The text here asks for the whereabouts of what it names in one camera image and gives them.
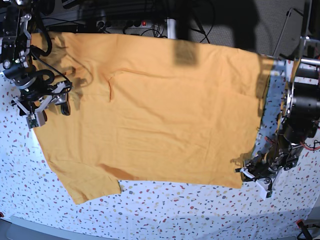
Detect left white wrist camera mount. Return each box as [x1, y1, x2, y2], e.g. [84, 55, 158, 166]
[234, 167, 273, 200]

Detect white vertical pole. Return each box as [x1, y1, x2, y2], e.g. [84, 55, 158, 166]
[166, 18, 177, 40]

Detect orange yellow T-shirt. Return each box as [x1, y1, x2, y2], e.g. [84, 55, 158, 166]
[34, 32, 274, 204]

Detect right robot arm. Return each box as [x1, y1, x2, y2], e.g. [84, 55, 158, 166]
[0, 0, 73, 116]

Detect black cables behind table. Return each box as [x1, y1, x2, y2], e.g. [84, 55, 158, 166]
[149, 0, 218, 46]

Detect red black clamp right corner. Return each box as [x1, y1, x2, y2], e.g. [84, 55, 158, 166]
[296, 219, 313, 240]

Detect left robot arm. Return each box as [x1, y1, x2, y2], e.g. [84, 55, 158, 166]
[236, 0, 320, 192]

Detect power strip with red switch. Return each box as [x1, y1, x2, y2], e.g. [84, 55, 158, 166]
[96, 19, 153, 29]

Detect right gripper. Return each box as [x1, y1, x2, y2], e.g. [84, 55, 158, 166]
[12, 76, 73, 116]

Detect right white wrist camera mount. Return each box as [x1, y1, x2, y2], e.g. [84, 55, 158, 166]
[10, 96, 53, 129]

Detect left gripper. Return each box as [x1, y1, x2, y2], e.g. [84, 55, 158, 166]
[241, 154, 283, 185]

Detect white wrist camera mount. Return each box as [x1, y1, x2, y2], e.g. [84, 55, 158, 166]
[10, 96, 53, 129]
[234, 167, 273, 200]

